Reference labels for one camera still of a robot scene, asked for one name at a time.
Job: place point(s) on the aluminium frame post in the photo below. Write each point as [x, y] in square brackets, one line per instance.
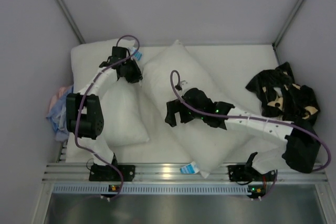
[288, 21]
[70, 20]

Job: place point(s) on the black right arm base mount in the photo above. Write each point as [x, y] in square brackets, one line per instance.
[243, 175]

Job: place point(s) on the pink and blue cloths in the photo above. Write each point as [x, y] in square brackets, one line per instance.
[57, 113]

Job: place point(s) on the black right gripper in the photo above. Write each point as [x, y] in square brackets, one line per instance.
[180, 111]

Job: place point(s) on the bare white pillow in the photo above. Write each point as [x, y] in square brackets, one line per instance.
[123, 126]

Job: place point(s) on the right aluminium frame post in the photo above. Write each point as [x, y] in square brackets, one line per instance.
[288, 21]

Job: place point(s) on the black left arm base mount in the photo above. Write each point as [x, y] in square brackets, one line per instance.
[99, 173]

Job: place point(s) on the blue white pillow tag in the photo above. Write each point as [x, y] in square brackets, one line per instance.
[136, 54]
[191, 168]

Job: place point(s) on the white slotted cable duct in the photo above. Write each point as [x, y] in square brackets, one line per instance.
[151, 189]

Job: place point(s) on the left aluminium frame post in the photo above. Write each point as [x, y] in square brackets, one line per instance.
[70, 20]

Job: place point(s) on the blue white inner pillow tag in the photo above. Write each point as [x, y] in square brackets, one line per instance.
[191, 168]

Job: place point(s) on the black floral pillowcase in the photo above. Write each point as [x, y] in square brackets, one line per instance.
[281, 97]

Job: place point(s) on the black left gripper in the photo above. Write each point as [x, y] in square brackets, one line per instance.
[132, 71]

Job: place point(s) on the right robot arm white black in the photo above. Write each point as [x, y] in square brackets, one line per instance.
[296, 142]

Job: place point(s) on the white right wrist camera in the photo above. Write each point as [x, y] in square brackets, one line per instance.
[182, 85]

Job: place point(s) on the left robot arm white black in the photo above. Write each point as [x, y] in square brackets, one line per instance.
[84, 117]

